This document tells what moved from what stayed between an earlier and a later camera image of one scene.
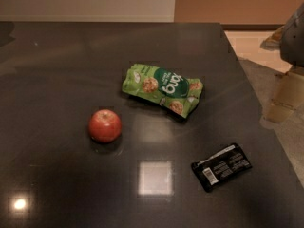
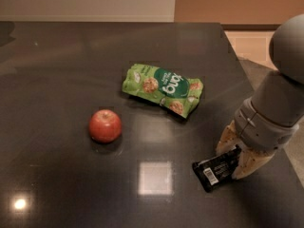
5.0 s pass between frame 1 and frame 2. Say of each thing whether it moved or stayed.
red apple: stayed
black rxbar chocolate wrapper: stayed
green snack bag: stayed
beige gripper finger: moved
